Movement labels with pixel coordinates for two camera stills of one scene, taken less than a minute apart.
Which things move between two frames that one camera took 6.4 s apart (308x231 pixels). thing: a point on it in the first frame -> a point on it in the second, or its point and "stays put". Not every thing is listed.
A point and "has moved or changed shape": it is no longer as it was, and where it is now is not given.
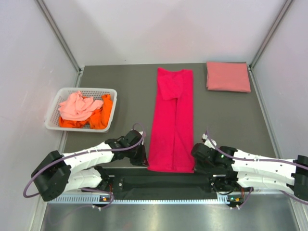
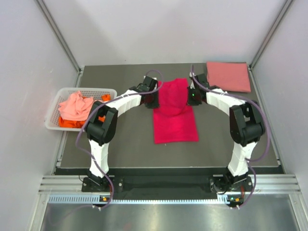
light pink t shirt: [77, 108] stays put
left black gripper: [142, 159] -> [155, 104]
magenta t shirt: [172, 144] has moved or changed shape
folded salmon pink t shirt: [229, 76] stays put
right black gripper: [198, 168] -> [190, 102]
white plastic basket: [63, 94] stays put
